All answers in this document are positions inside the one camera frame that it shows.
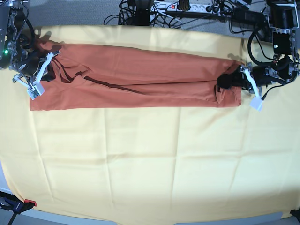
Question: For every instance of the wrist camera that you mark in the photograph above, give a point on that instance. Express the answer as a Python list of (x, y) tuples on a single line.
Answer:
[(33, 83), (256, 103)]

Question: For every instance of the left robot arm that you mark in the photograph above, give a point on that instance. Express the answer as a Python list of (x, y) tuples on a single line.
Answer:
[(280, 20)]

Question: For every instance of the orange T-shirt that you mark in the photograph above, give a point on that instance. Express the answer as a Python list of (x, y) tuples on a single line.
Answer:
[(103, 76)]

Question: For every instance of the black power adapter box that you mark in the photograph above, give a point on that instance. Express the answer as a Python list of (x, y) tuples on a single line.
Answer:
[(247, 16)]

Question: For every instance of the black central post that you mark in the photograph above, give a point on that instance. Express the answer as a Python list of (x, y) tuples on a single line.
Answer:
[(142, 12)]

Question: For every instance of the blue black bar clamp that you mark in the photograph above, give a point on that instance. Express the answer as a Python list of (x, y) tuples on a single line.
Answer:
[(10, 202)]

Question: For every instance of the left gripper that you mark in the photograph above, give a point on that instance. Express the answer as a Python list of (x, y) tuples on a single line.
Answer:
[(238, 79)]

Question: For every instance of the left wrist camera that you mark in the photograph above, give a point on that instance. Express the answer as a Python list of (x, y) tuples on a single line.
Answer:
[(256, 103)]

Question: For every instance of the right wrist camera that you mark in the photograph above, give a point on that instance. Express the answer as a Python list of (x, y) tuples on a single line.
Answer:
[(33, 83)]

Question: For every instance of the yellow table cloth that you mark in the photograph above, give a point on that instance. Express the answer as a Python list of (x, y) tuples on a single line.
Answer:
[(154, 166)]

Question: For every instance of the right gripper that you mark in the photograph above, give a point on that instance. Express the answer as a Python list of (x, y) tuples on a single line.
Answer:
[(30, 62)]

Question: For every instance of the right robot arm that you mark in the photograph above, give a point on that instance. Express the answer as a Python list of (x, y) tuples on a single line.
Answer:
[(20, 50)]

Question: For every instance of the black clamp right corner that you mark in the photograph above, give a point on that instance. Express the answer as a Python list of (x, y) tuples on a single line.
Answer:
[(296, 213)]

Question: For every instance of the white power strip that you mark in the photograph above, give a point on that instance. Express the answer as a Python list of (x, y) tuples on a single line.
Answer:
[(194, 9)]

